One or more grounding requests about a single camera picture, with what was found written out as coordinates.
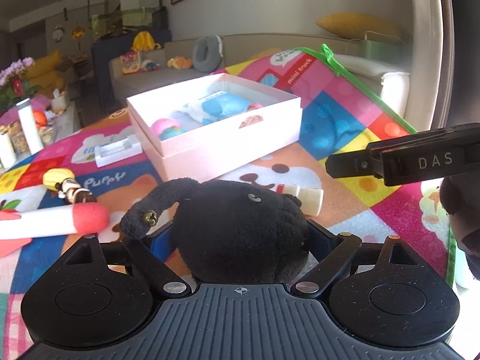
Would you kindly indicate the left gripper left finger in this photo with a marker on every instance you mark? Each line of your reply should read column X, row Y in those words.
column 165, row 281

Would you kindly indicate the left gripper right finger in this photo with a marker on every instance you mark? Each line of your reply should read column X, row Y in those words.
column 334, row 253

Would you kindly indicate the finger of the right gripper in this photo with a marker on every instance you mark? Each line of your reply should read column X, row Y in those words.
column 354, row 164

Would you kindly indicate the white red foam rocket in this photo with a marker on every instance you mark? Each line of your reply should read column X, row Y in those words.
column 19, row 229

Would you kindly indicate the black plush toy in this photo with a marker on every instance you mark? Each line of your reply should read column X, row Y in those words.
column 228, row 232

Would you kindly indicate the mickey mouse figurine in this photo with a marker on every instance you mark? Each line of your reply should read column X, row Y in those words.
column 72, row 192

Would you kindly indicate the white battery charger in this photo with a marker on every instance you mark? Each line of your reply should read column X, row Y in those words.
column 117, row 151

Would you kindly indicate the round pink pudding badge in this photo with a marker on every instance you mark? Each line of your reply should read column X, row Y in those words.
column 254, row 106

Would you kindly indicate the teal carrot toy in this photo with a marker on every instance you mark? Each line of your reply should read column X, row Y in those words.
column 171, row 132

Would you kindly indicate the yellow corn toy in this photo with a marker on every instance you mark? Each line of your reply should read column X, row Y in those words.
column 53, row 178

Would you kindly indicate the pink pig toy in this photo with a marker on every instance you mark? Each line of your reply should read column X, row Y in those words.
column 161, row 124

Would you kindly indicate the blue white tissue pack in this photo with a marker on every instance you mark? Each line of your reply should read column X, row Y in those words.
column 215, row 107

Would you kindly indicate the colourful cartoon play mat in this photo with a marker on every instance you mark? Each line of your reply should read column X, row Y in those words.
column 397, row 302

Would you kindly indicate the pink cardboard box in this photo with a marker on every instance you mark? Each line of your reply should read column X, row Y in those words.
column 205, row 152

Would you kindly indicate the yellow cushion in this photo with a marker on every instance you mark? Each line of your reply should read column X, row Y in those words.
column 351, row 25

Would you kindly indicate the white coffee table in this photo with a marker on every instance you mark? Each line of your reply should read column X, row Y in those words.
column 60, row 127

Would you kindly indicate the tissue box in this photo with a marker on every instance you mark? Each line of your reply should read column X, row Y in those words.
column 60, row 101

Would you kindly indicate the beige sofa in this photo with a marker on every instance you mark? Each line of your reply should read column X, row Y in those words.
column 390, row 81

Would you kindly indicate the snack jar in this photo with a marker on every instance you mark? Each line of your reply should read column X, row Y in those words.
column 17, row 137

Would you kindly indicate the white tall thermos bottle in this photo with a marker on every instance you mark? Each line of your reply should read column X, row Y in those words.
column 29, row 126

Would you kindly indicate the grey neck pillow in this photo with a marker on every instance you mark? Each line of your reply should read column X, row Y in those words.
column 207, row 54

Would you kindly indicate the colourful toy package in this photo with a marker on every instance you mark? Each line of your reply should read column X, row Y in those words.
column 130, row 63

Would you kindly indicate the orange plush toy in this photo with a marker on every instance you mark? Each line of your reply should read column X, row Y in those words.
column 180, row 63

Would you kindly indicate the yellow jacket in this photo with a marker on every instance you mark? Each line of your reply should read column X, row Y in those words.
column 144, row 41

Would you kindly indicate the pink flower bouquet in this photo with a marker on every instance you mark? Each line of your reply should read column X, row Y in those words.
column 15, row 87

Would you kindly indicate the glass fish tank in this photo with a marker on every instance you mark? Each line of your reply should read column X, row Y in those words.
column 121, row 22

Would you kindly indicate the white mug with handle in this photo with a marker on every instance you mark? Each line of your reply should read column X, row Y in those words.
column 7, row 153

